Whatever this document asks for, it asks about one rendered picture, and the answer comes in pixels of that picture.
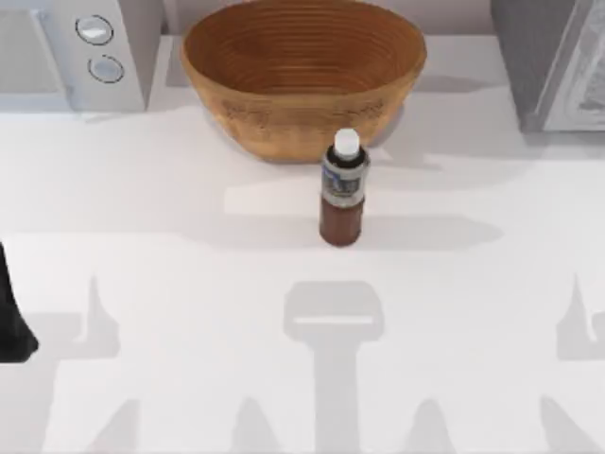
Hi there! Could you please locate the brown bottle with white cap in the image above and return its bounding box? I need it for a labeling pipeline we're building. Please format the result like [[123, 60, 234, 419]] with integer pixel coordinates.
[[319, 128, 372, 247]]

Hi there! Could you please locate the brown wooden basket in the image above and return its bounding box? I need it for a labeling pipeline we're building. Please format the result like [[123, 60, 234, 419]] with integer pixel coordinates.
[[181, 2, 429, 166]]

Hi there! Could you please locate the small round microwave knob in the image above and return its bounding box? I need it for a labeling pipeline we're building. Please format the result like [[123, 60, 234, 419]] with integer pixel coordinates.
[[87, 53, 126, 84]]

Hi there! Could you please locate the grey cabinet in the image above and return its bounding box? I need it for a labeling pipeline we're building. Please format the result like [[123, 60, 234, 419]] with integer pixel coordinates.
[[489, 0, 605, 134]]

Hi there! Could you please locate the large round microwave knob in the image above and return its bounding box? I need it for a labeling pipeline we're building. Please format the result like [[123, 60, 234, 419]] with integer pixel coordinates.
[[75, 14, 115, 47]]

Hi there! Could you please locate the pale microwave oven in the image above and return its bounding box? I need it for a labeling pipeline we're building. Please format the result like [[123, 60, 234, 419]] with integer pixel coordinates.
[[0, 0, 171, 114]]

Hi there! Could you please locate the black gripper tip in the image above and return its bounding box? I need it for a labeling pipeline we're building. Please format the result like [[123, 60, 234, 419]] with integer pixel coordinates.
[[0, 241, 40, 364]]

